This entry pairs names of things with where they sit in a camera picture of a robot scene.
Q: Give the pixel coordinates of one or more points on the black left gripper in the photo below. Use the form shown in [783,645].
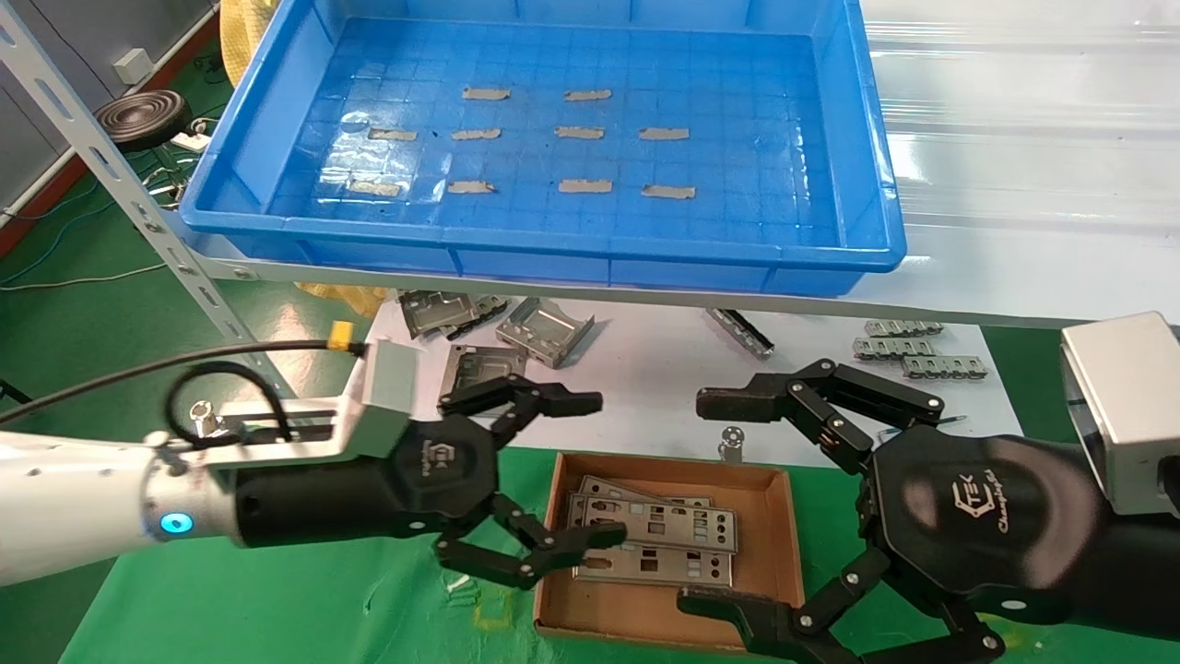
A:
[442,475]

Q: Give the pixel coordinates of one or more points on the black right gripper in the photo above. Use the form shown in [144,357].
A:
[986,516]

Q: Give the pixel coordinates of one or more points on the silver perforated metal plate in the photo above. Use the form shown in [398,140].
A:
[673,567]
[682,526]
[604,486]

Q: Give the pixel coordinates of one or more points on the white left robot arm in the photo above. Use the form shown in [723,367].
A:
[74,498]

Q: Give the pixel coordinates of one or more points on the shallow cardboard box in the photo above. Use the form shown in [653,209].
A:
[645,613]

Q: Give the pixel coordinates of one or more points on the blue plastic tray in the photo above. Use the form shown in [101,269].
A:
[553,240]

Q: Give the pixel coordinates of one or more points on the white lower shelf board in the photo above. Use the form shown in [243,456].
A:
[645,397]

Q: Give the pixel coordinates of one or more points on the dark slotted metal piece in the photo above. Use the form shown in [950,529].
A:
[489,306]

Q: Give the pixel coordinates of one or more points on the toothed metal comb strip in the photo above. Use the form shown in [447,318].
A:
[890,349]
[945,368]
[903,328]

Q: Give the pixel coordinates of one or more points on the large green table cloth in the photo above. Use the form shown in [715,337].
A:
[323,609]

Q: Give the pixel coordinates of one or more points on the grey tape strip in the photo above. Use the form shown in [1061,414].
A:
[374,187]
[584,186]
[471,187]
[668,192]

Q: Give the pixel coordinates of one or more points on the white power strip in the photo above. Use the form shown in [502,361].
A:
[192,141]

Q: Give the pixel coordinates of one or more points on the black round stool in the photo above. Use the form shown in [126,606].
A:
[143,118]

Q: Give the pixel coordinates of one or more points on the flat metal frame plate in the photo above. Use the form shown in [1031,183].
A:
[479,362]

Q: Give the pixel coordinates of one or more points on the open grey metal frame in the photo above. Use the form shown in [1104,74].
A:
[544,325]

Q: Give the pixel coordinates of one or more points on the shiny slotted metal rail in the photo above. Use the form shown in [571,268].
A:
[742,334]

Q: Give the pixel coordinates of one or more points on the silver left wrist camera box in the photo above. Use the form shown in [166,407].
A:
[392,383]

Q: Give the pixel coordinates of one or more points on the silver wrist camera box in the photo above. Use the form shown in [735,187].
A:
[1125,406]
[392,383]

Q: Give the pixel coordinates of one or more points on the bent grey metal bracket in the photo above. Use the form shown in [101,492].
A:
[429,314]

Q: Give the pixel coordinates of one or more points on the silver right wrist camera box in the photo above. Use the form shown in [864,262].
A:
[1125,406]

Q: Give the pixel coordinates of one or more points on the perforated white shelf post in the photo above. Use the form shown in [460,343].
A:
[120,191]

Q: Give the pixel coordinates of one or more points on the white wall socket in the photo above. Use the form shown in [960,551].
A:
[134,65]

